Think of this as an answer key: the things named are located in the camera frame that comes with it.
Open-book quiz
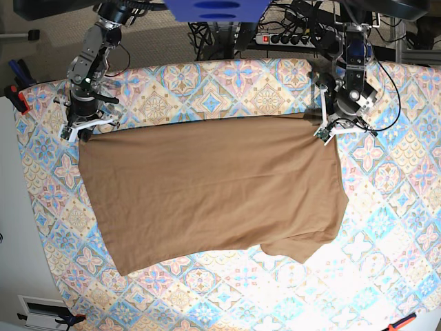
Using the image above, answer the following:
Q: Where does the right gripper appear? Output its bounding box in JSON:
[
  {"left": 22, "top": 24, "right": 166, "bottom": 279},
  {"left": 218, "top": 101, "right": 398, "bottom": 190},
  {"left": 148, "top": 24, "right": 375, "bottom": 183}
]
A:
[{"left": 54, "top": 92, "right": 121, "bottom": 142}]

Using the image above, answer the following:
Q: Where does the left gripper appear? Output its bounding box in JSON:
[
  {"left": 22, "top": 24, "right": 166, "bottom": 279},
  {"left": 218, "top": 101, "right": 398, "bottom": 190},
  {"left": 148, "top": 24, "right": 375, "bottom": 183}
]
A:
[{"left": 317, "top": 84, "right": 378, "bottom": 143}]

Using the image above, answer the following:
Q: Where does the brown t-shirt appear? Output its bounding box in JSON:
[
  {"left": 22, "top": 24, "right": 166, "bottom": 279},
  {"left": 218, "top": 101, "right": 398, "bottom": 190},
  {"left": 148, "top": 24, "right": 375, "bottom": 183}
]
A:
[{"left": 79, "top": 114, "right": 349, "bottom": 275}]

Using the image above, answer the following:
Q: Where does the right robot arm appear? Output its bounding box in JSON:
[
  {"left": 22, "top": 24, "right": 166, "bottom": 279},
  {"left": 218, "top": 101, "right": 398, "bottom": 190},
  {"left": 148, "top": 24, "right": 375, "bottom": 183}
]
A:
[{"left": 54, "top": 1, "right": 142, "bottom": 143}]

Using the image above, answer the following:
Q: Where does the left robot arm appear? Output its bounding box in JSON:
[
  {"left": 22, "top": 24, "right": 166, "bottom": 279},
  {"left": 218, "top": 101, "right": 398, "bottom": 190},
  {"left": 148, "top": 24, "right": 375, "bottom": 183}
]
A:
[{"left": 307, "top": 1, "right": 402, "bottom": 145}]

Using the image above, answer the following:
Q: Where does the white power strip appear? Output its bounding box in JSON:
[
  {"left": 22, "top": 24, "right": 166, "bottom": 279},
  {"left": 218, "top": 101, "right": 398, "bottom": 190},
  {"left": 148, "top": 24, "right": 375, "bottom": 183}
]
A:
[{"left": 254, "top": 32, "right": 314, "bottom": 48}]

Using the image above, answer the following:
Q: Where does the black orange clamp bottom left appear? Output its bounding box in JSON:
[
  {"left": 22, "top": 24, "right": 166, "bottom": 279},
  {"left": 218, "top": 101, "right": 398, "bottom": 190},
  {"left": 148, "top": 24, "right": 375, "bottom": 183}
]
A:
[{"left": 55, "top": 314, "right": 86, "bottom": 328}]

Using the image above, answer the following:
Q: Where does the white vent panel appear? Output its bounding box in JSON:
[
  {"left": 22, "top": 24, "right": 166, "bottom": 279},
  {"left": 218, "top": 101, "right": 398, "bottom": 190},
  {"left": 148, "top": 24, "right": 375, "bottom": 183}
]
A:
[{"left": 17, "top": 295, "right": 70, "bottom": 330}]

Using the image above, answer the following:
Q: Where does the orange black clamp bottom right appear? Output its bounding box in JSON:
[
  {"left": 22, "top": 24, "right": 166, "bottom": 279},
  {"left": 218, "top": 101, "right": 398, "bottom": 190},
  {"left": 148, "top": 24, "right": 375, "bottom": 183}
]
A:
[{"left": 385, "top": 312, "right": 417, "bottom": 331}]

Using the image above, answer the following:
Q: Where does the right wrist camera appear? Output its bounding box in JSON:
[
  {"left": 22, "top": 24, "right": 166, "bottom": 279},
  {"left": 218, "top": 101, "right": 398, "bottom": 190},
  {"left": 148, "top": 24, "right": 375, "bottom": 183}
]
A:
[{"left": 60, "top": 126, "right": 72, "bottom": 141}]

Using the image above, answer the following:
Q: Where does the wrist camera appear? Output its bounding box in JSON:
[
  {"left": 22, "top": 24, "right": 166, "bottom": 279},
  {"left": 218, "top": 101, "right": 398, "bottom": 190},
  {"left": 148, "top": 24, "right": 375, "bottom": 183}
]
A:
[
  {"left": 314, "top": 127, "right": 332, "bottom": 145},
  {"left": 60, "top": 126, "right": 72, "bottom": 141}
]

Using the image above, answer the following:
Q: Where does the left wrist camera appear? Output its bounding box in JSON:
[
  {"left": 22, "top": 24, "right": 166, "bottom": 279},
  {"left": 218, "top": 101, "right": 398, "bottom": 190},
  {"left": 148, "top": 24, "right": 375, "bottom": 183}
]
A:
[{"left": 314, "top": 127, "right": 332, "bottom": 145}]

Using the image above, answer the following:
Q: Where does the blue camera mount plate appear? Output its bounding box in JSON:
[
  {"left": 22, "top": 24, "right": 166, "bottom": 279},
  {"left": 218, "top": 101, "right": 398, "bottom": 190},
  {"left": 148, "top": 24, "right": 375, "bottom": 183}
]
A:
[{"left": 164, "top": 0, "right": 270, "bottom": 23}]

